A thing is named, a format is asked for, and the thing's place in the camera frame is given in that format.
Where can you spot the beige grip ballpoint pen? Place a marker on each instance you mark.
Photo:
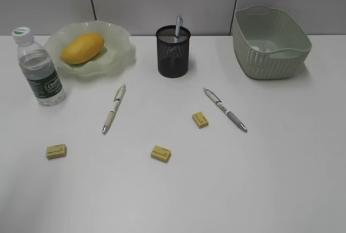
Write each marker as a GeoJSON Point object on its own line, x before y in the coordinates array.
{"type": "Point", "coordinates": [112, 113]}

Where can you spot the blue grey ballpoint pen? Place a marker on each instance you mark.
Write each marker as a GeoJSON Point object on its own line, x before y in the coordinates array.
{"type": "Point", "coordinates": [179, 23]}

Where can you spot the yellow mango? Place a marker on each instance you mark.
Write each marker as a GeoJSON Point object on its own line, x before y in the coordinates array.
{"type": "Point", "coordinates": [83, 48]}

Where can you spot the white waste paper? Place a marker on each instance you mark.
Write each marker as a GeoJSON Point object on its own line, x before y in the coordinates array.
{"type": "Point", "coordinates": [263, 48]}

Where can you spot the clear water bottle green label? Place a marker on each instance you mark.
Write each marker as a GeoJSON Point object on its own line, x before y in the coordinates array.
{"type": "Point", "coordinates": [38, 68]}

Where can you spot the yellow eraser right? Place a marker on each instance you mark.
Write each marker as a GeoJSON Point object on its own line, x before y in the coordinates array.
{"type": "Point", "coordinates": [200, 120]}

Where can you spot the yellow eraser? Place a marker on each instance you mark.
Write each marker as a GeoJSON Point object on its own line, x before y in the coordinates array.
{"type": "Point", "coordinates": [200, 120]}
{"type": "Point", "coordinates": [56, 151]}
{"type": "Point", "coordinates": [161, 154]}

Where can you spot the grey grip pen middle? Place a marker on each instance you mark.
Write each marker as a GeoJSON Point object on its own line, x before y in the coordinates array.
{"type": "Point", "coordinates": [227, 112]}

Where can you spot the black mesh pen holder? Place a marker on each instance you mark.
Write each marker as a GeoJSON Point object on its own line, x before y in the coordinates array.
{"type": "Point", "coordinates": [172, 52]}

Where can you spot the yellow eraser centre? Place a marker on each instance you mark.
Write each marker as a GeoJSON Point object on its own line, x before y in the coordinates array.
{"type": "Point", "coordinates": [161, 154]}

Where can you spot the frosted green wavy plate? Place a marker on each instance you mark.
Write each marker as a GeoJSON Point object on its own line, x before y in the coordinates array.
{"type": "Point", "coordinates": [117, 53]}

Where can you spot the pale green woven basket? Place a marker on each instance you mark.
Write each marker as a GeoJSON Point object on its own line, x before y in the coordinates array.
{"type": "Point", "coordinates": [260, 25]}

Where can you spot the yellow eraser left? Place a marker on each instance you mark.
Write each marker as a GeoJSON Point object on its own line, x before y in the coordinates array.
{"type": "Point", "coordinates": [56, 151]}

